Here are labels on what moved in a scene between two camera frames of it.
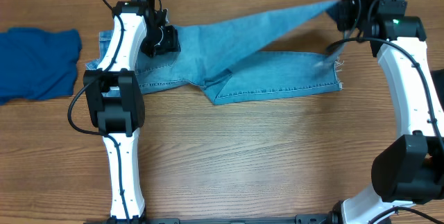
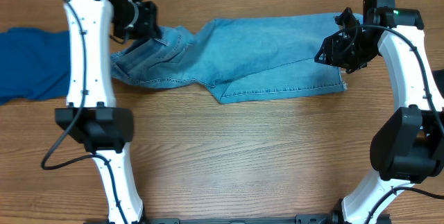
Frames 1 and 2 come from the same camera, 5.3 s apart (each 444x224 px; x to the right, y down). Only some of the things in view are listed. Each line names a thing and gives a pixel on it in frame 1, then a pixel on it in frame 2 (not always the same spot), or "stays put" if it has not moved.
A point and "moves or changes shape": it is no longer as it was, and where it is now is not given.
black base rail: (338, 218) stays put
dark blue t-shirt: (37, 64) stays put
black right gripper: (345, 14) -> (337, 48)
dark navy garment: (438, 78) stays put
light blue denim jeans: (221, 57) moves or changes shape
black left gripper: (170, 39) -> (146, 21)
